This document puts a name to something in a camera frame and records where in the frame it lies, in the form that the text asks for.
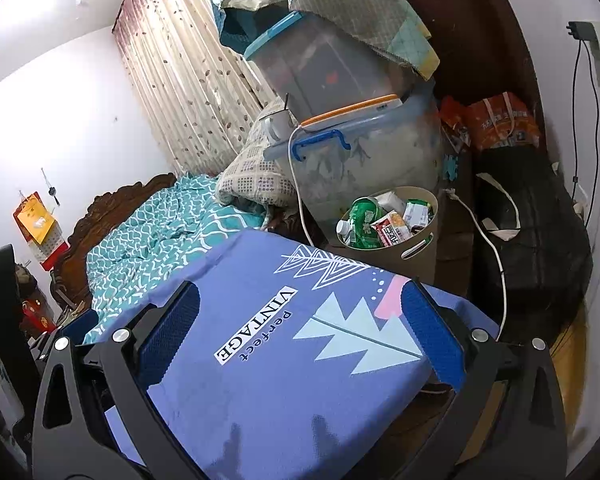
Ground clear storage box blue lid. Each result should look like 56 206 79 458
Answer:
244 10 421 116

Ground teal patterned blanket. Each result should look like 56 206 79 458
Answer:
85 172 276 318

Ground white device cable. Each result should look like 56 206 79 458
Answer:
286 122 331 250

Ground black bag white straps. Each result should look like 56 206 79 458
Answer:
472 147 593 306

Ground small orange packet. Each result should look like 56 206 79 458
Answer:
439 96 473 153

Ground leaf patterned curtain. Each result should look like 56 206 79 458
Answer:
112 0 301 178

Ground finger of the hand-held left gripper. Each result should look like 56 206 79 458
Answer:
27 307 100 361

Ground red box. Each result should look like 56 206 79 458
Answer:
20 297 56 333

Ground carved wooden headboard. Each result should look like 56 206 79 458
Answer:
47 172 178 311

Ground orange bag with handles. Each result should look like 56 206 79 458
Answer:
465 91 542 152

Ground beige round bin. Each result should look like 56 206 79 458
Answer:
335 186 440 286

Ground checked green quilt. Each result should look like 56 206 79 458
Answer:
210 0 441 81

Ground white carton green label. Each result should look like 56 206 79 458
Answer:
402 199 436 233

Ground plain white carton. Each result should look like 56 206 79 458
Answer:
375 191 406 216

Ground dark wooden panel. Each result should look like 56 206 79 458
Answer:
410 0 556 171

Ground small white bottle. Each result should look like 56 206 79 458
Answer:
336 217 356 246

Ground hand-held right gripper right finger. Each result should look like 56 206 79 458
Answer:
395 280 568 480

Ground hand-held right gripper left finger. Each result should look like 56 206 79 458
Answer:
30 280 206 480

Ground black cable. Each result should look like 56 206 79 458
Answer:
567 21 600 226

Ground red white carton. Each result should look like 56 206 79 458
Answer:
372 212 413 248

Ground checked grey pillow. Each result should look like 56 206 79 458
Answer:
215 97 311 208

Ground purple printed cloth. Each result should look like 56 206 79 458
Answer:
82 227 501 480

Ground white cable with plug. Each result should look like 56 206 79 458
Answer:
442 186 510 343

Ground clear storage box blue handle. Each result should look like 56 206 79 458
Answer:
262 87 446 221

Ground orange wall calendar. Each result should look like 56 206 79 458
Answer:
12 191 71 271

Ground teal paper cutout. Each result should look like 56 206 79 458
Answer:
440 152 461 181

